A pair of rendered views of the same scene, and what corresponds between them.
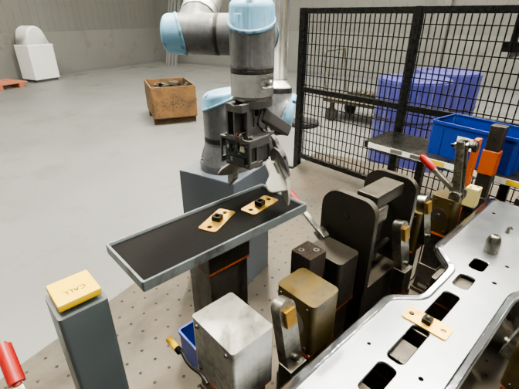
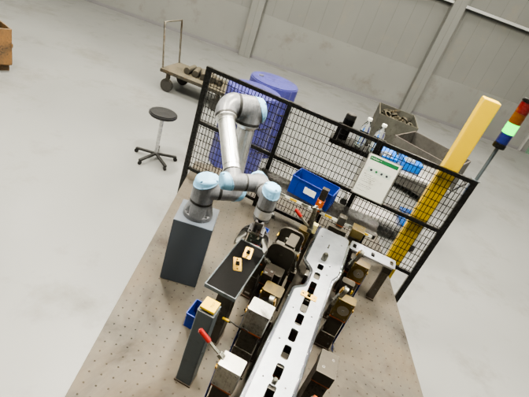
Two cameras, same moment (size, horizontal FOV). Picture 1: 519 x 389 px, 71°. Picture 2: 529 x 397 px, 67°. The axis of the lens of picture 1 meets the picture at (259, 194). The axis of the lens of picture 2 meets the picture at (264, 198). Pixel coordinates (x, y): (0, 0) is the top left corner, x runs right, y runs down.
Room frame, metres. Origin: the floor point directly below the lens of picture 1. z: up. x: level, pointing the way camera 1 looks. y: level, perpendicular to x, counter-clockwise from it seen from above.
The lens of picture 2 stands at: (-0.47, 0.88, 2.28)
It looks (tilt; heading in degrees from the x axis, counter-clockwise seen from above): 30 degrees down; 323
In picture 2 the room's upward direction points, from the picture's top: 20 degrees clockwise
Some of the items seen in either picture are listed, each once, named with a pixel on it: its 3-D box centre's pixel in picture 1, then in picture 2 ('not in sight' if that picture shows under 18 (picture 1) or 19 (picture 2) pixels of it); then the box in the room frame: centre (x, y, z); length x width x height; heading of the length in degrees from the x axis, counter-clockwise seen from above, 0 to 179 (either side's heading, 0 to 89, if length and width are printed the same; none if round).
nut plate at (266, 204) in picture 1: (259, 203); (248, 252); (0.67, 0.00, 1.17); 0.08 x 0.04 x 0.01; 142
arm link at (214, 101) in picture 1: (225, 112); (206, 187); (1.04, 0.10, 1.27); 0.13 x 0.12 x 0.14; 84
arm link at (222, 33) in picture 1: (249, 35); (257, 183); (0.76, 0.02, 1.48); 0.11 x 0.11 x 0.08; 84
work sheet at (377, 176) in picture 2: not in sight; (375, 179); (1.12, -1.13, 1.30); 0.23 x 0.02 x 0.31; 43
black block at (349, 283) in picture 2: not in sight; (340, 301); (0.55, -0.64, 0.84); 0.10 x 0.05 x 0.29; 43
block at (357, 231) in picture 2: not in sight; (347, 249); (0.91, -0.95, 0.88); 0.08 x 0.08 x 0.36; 43
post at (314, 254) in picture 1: (303, 323); (256, 301); (0.60, -0.10, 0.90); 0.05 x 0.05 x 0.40; 43
